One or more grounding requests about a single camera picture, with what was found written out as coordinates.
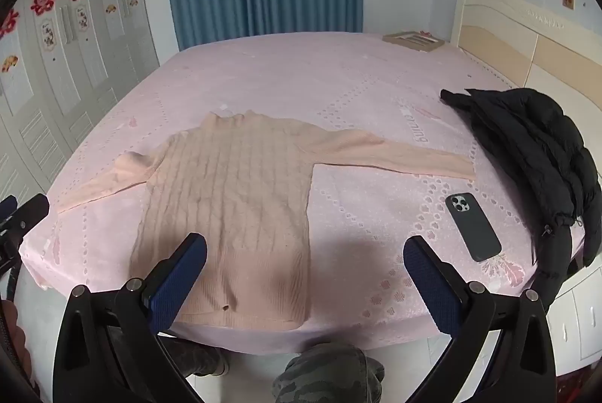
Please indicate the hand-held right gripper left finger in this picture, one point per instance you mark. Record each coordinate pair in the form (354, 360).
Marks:
(181, 276)

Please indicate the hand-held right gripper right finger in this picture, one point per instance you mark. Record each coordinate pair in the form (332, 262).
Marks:
(428, 276)

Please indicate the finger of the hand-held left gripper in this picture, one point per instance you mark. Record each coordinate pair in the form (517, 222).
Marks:
(5, 206)
(30, 208)

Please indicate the pink knitted sweater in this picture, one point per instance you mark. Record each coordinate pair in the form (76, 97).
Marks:
(225, 196)

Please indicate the black smartphone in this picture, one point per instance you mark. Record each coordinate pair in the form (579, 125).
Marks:
(472, 226)

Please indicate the white wardrobe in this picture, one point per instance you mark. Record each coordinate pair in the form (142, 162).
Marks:
(70, 78)

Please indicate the white nightstand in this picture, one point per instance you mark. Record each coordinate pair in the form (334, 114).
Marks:
(581, 313)

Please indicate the black puffer jacket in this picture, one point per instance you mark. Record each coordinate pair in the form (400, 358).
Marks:
(526, 135)

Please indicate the bed with pink sheet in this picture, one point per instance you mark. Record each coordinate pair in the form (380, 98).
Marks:
(367, 102)

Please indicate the flat cardboard box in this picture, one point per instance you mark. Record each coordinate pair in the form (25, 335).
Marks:
(414, 41)

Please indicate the cream wooden headboard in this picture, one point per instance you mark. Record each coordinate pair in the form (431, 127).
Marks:
(531, 41)

